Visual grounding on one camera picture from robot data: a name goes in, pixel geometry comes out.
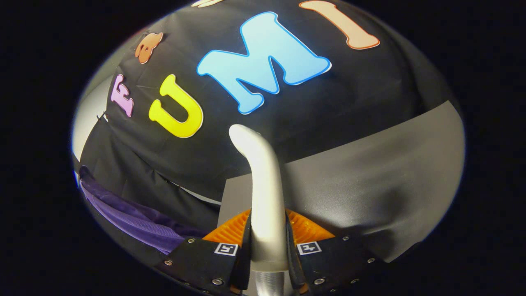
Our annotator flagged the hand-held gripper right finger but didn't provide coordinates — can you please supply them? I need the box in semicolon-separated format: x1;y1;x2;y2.
285;209;387;296

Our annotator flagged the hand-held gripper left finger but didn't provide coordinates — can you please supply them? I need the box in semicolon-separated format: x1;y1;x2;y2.
154;209;252;296

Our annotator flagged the purple corduroy jacket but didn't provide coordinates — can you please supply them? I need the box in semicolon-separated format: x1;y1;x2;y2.
78;166;206;255

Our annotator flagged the white garment steamer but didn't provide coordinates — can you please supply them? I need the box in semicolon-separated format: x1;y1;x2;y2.
228;124;290;296

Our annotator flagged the grey cabinet with black top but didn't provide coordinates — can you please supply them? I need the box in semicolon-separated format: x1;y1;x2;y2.
217;101;466;264

